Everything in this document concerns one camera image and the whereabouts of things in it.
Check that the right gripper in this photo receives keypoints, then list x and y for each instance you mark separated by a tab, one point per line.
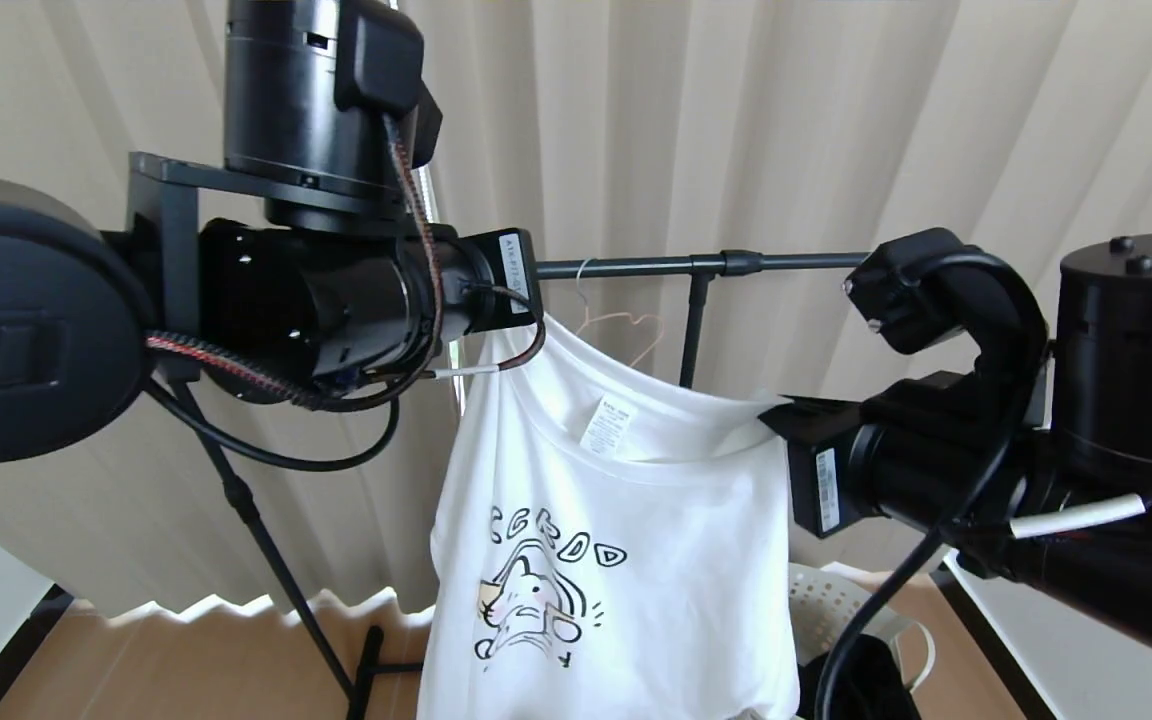
896	460

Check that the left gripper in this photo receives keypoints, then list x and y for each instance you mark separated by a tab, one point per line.
336	300

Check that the black shorts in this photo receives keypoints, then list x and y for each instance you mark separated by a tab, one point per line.
884	685

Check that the pink clothes hanger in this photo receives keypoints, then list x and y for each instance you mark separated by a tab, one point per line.
588	290

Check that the white printed t-shirt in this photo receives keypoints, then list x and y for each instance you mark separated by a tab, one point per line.
636	620

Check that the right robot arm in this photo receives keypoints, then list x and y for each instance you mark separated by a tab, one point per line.
1136	350

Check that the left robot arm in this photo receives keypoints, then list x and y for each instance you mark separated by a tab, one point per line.
26	320

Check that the white laundry basket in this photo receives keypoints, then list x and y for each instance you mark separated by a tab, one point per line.
836	600

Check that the black clothes rack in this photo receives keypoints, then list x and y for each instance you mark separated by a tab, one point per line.
636	266

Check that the beige curtain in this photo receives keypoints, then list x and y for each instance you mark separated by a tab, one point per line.
736	120

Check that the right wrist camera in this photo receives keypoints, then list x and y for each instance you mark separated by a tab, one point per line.
911	290

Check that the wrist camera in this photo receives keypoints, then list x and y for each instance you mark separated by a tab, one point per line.
911	290
386	60

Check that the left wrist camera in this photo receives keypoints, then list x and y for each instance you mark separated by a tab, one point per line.
386	60

